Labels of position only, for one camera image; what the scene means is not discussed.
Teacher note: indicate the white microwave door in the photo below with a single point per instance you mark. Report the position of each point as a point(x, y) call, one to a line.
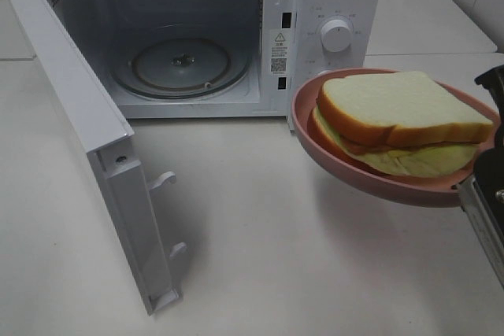
point(103, 140)

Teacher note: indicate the white microwave oven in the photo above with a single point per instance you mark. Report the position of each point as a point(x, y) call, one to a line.
point(256, 94)

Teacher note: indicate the glass microwave turntable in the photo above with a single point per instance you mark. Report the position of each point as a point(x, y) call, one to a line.
point(180, 68)

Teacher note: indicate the white bread sandwich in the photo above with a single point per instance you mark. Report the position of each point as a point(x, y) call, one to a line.
point(400, 124)

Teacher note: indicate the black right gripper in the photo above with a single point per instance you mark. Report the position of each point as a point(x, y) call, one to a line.
point(492, 81)

